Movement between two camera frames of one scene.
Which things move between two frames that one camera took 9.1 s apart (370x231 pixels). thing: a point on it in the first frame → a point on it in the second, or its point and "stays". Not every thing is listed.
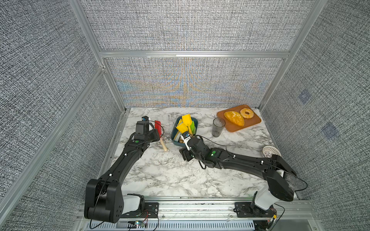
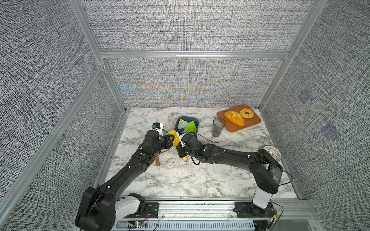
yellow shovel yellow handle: [187, 120] → [176, 141]
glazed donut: [243, 112] stays
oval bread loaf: [235, 117] stays
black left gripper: [154, 132] → [168, 143]
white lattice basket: [268, 151] stays
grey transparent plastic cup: [218, 126] stays
